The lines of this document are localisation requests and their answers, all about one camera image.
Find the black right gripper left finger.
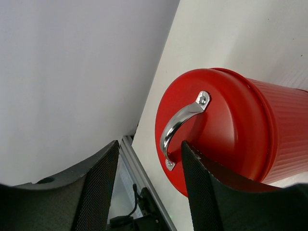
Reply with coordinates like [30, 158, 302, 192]
[0, 141, 119, 231]

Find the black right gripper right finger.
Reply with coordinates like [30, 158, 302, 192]
[181, 141, 308, 231]

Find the red round lid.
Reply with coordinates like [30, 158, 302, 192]
[154, 68, 270, 195]

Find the red cylindrical container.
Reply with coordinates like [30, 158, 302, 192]
[250, 79, 308, 183]

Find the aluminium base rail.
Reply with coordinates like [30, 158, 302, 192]
[120, 136, 177, 231]

